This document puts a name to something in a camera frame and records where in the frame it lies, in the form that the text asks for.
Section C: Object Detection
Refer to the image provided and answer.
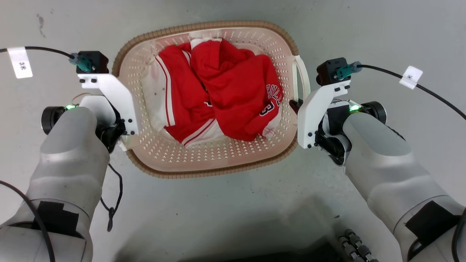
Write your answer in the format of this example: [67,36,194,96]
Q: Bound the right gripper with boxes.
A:
[289,99,359,166]

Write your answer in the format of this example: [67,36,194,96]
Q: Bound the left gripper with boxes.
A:
[79,95,127,154]

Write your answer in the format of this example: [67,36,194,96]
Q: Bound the white laundry basket brown rim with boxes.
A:
[112,20,311,179]

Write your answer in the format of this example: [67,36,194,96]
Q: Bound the red jersey with number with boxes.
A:
[190,39,284,142]

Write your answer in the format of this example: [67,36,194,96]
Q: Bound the red garment with white stripes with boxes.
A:
[158,43,227,146]

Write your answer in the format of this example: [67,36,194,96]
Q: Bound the white right camera bracket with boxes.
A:
[297,79,352,150]

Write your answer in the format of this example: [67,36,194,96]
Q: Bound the white camera bracket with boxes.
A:
[77,73,139,136]
[297,79,352,150]

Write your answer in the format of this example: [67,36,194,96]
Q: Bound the white left camera bracket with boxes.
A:
[77,73,139,136]

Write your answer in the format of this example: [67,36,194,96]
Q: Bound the thin black hanging cable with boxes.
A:
[100,163,124,232]

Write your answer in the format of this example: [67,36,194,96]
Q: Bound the black right camera cable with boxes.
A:
[335,61,466,121]

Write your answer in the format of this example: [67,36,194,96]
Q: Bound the black camera cable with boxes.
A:
[0,46,92,73]
[335,61,466,121]

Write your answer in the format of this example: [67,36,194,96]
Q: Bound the black strap on left arm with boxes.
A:
[32,201,80,238]

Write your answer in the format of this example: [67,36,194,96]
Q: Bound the black strap on arm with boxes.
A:
[404,200,461,243]
[32,201,80,238]

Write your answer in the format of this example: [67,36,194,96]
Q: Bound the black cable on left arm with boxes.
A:
[0,180,56,262]

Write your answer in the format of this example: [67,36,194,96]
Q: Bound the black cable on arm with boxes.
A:
[0,180,56,262]
[451,207,466,262]

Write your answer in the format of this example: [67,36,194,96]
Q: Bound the black left camera cable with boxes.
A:
[0,46,92,73]

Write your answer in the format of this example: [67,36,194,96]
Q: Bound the white cable label with number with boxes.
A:
[7,47,33,79]

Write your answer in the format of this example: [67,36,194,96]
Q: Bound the white cable label plain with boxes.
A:
[399,65,424,90]

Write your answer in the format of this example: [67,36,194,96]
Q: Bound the black strap on right arm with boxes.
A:
[404,200,461,243]

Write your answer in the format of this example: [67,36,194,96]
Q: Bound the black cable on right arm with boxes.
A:
[451,207,466,262]

